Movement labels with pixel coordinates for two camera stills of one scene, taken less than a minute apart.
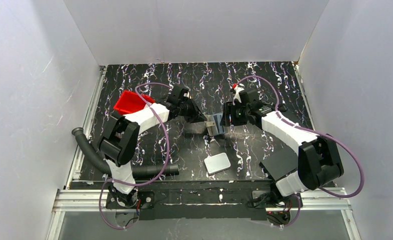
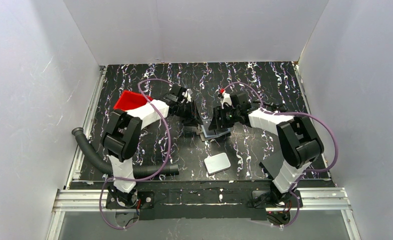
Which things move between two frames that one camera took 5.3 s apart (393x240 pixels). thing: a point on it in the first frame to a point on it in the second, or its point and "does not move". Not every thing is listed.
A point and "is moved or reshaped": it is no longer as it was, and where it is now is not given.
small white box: x=217 y=163 does not move
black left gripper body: x=190 y=109 does not move
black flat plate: x=281 y=163 does not move
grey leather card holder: x=213 y=125 is moved or reshaped
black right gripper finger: x=226 y=119 to x=216 y=121
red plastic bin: x=129 y=102 does not move
